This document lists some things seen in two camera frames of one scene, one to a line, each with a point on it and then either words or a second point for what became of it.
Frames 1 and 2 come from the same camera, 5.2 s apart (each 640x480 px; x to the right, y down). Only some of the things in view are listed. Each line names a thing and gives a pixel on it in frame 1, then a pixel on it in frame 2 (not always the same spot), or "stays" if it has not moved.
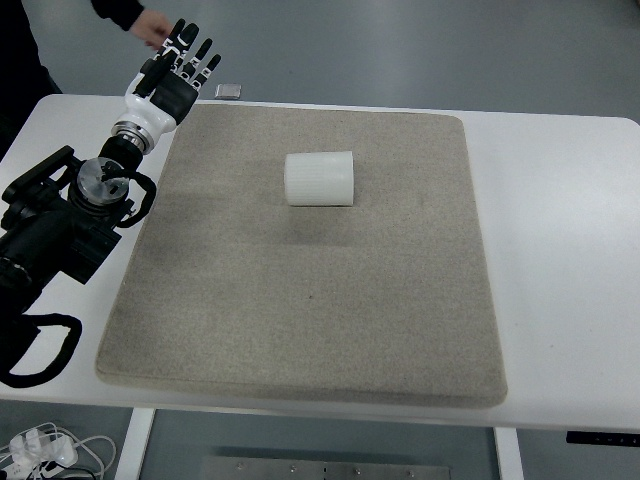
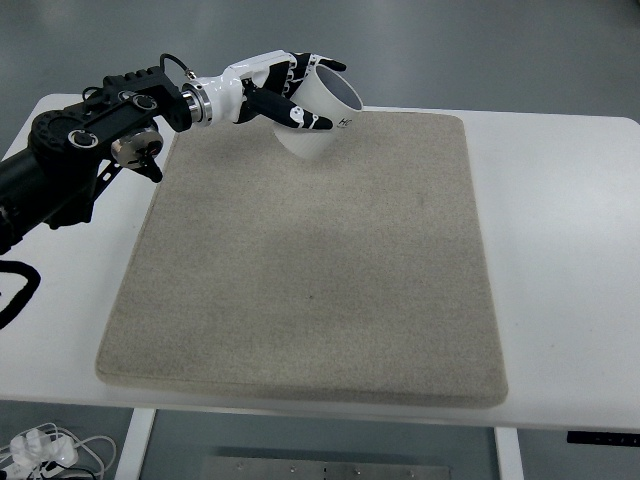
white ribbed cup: x=319 y=178 → x=326 y=93
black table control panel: x=603 y=438 stays
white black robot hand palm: x=157 y=100 → x=219 y=98
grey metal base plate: x=217 y=467 stays
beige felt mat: x=226 y=286 stays
